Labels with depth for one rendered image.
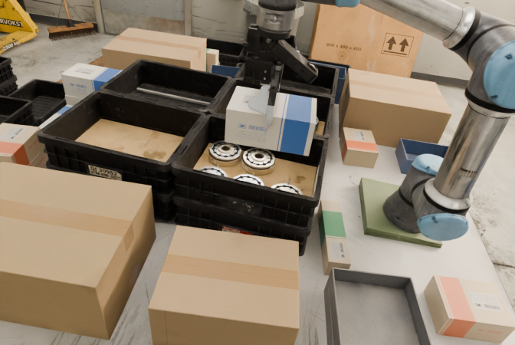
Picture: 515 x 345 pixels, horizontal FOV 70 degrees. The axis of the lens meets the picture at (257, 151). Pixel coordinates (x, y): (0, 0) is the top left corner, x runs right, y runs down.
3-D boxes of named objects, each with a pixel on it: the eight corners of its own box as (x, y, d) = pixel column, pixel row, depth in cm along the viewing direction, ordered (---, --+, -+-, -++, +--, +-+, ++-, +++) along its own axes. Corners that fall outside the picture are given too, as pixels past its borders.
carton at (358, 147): (339, 142, 157) (342, 126, 153) (366, 145, 157) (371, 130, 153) (342, 164, 144) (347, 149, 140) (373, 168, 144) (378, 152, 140)
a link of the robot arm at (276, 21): (296, 4, 76) (293, 14, 70) (293, 26, 79) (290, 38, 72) (260, -2, 77) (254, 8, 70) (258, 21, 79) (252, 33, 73)
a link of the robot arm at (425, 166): (433, 185, 119) (454, 152, 111) (444, 215, 108) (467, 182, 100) (396, 176, 119) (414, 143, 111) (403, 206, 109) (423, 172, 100)
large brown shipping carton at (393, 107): (420, 119, 180) (435, 82, 169) (432, 155, 156) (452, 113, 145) (338, 105, 184) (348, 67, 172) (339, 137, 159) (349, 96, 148)
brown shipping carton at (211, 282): (288, 280, 99) (298, 241, 90) (287, 366, 81) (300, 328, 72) (178, 265, 99) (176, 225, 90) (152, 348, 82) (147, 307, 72)
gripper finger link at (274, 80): (267, 106, 82) (273, 67, 82) (274, 107, 82) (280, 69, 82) (266, 103, 77) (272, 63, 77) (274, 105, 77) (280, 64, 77)
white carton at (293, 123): (309, 129, 95) (316, 98, 90) (308, 156, 86) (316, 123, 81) (234, 116, 97) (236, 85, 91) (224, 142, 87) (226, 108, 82)
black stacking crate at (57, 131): (205, 142, 127) (206, 114, 121) (169, 199, 104) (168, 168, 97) (101, 119, 133) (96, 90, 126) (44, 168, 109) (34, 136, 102)
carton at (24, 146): (9, 142, 123) (2, 123, 118) (45, 146, 123) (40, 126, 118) (-23, 172, 110) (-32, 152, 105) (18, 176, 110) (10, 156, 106)
